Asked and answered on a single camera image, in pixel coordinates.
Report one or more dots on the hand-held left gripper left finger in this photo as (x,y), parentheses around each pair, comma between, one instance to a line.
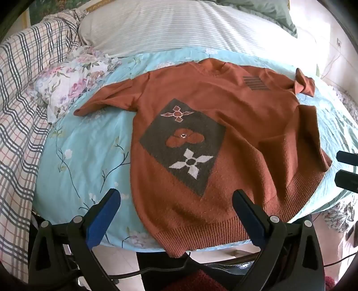
(103,216)

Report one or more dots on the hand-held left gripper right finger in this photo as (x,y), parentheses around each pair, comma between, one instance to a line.
(249,218)

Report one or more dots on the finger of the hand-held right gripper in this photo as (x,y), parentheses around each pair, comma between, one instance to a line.
(348,158)
(346,180)

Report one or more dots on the orange-brown knit sweater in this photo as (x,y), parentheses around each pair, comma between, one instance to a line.
(246,134)

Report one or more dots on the grey floral cloth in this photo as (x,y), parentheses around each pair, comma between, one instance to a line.
(342,218)

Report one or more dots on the light blue floral bed sheet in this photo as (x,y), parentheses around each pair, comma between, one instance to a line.
(92,154)

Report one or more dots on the dark red cloth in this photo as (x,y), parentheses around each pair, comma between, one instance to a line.
(201,282)

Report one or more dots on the plaid blanket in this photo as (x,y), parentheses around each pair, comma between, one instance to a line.
(19,117)

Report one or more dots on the pink floral pillow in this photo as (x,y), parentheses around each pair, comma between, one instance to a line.
(72,81)

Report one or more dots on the white striped quilt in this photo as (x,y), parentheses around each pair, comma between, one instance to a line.
(173,25)

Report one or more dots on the wall socket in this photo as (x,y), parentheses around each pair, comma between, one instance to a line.
(339,43)

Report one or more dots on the green painting with gold frame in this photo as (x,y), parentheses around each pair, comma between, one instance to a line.
(42,9)

